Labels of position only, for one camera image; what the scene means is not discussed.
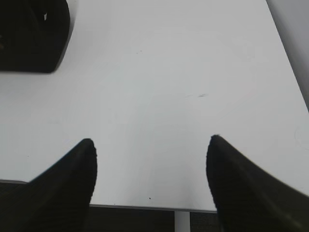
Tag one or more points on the white table leg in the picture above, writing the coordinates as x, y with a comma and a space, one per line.
182, 221

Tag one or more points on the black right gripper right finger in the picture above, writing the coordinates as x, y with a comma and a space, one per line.
247, 198

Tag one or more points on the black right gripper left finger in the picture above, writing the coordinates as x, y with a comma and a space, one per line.
55, 201

